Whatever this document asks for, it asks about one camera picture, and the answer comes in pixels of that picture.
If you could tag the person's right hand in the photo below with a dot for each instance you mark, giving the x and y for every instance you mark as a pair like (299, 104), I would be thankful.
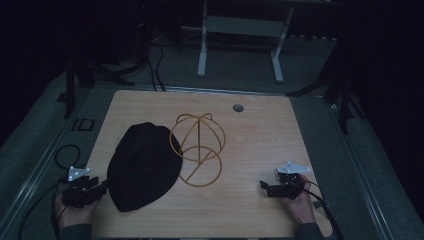
(301, 208)

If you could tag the white metal desk frame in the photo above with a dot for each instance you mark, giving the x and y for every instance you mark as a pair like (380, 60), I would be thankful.
(243, 30)

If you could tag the person's left hand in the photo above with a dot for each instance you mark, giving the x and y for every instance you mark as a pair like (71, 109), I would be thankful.
(72, 213)

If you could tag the black cap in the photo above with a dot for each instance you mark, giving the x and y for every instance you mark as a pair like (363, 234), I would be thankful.
(143, 166)

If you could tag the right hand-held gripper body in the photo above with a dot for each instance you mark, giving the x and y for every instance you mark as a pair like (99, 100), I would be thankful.
(289, 185)

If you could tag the black tripod stand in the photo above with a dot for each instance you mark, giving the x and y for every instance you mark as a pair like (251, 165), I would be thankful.
(90, 73)
(336, 90)

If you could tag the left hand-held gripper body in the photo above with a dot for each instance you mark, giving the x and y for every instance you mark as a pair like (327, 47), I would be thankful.
(81, 191)

